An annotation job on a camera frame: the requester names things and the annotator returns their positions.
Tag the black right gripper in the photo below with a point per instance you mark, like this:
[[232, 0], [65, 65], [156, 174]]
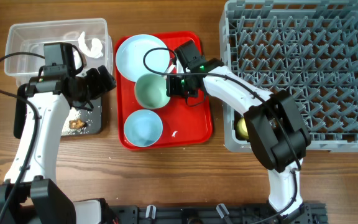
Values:
[[170, 89]]

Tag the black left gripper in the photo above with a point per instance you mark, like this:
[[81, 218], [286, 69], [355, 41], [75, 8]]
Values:
[[102, 84]]

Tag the white rice pile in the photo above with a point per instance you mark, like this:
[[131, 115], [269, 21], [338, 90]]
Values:
[[91, 118]]

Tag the green bowl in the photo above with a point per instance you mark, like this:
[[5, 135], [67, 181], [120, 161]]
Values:
[[151, 91]]

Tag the brown food scrap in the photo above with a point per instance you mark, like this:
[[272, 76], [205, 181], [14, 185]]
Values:
[[76, 124]]

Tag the small light blue bowl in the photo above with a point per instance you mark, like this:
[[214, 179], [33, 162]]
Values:
[[143, 128]]

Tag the yellow plastic cup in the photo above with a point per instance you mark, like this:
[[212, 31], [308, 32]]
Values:
[[241, 129]]

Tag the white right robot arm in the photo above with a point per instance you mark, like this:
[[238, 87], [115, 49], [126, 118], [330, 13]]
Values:
[[277, 133]]

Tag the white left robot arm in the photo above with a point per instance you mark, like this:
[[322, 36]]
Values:
[[29, 192]]

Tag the grey dishwasher rack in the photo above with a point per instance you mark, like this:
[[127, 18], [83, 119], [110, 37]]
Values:
[[307, 48]]

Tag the white plastic spoon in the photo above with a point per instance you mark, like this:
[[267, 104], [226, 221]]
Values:
[[171, 68]]

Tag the black tray bin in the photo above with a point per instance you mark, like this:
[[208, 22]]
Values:
[[95, 109]]

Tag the red plastic tray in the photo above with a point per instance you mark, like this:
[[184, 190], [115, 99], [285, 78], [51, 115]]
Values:
[[191, 118]]

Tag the light blue plate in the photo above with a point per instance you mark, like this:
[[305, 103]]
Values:
[[130, 54]]

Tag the clear plastic bin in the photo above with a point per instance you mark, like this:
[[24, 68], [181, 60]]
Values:
[[90, 36]]

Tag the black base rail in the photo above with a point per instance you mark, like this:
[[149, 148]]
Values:
[[310, 213]]

